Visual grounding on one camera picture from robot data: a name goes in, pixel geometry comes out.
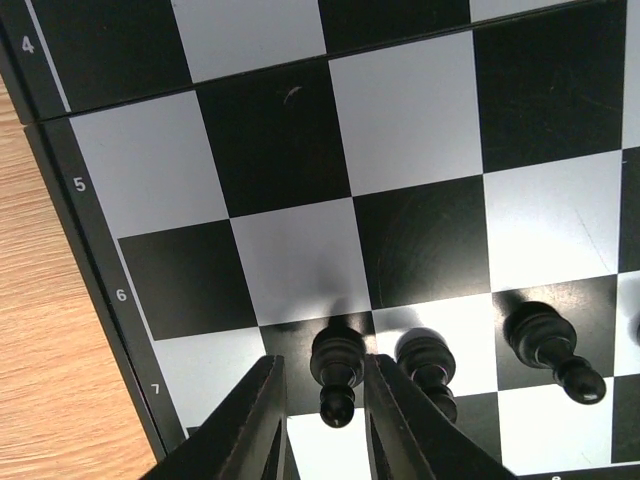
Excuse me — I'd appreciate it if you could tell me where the black and silver chessboard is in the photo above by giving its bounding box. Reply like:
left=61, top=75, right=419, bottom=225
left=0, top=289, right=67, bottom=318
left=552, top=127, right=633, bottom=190
left=1, top=1, right=639, bottom=479

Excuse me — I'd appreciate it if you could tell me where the black chess piece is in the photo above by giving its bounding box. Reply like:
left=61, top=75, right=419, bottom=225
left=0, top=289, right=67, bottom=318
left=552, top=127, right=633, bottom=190
left=395, top=327, right=458, bottom=423
left=310, top=327, right=366, bottom=429
left=503, top=301, right=607, bottom=405
left=629, top=313, right=640, bottom=346

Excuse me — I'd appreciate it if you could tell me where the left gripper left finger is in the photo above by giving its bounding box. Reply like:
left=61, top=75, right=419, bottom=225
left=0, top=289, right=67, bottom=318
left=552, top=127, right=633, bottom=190
left=144, top=355, right=287, bottom=479

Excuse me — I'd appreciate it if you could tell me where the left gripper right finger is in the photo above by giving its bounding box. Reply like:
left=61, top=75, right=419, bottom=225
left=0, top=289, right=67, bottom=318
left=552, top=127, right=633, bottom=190
left=364, top=354, right=516, bottom=480

